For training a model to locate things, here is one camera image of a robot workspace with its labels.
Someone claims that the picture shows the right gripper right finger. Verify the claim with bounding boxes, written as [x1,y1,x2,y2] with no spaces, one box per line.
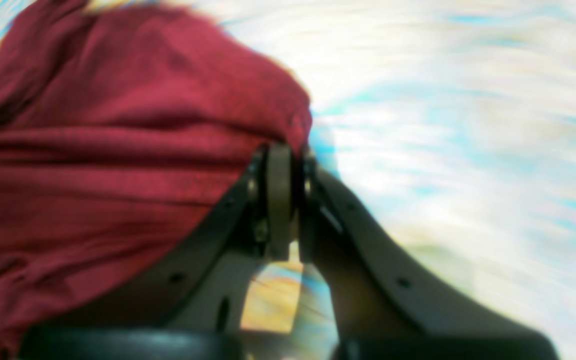
[295,151,558,360]

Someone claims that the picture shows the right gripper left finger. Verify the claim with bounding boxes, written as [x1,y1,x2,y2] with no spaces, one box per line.
[18,144,293,360]

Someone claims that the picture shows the dark red t-shirt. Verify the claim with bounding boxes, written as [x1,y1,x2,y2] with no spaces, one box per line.
[0,0,313,360]

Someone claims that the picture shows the patterned tile tablecloth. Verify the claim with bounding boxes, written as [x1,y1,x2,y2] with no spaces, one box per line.
[0,0,576,360]

